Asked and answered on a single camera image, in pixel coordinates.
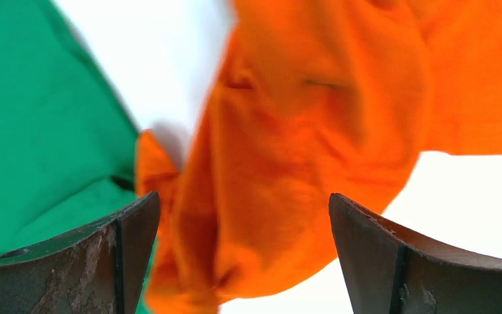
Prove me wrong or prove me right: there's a green t shirt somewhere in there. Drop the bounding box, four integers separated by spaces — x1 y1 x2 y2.
0 1 149 255

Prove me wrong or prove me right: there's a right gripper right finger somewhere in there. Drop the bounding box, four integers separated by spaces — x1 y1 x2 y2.
329 194 502 313

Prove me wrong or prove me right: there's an orange t shirt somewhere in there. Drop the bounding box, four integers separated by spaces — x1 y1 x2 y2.
135 1 502 313

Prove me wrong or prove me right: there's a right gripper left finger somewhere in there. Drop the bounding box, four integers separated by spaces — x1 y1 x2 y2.
0 192 160 313

